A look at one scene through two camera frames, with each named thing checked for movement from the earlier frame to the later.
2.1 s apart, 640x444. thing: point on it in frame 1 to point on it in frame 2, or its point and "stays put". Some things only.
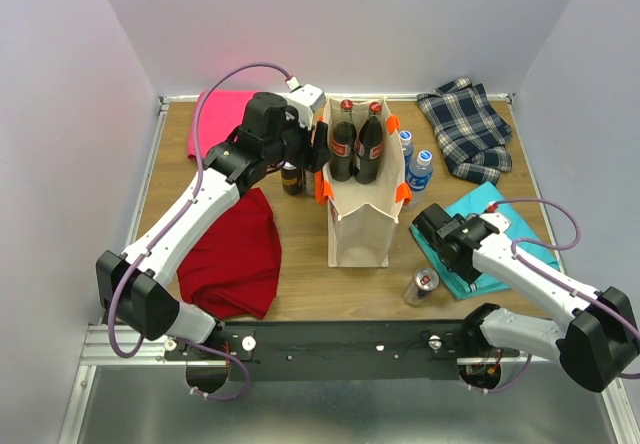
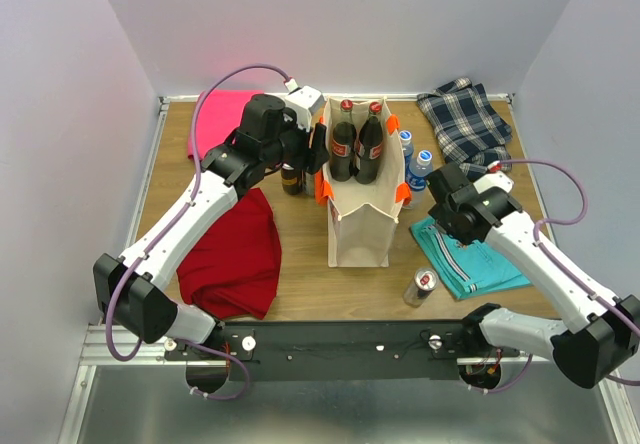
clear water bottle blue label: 418,175 stays put
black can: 289,179 stays put
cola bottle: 370,147 stays put
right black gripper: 459,218 to 438,210
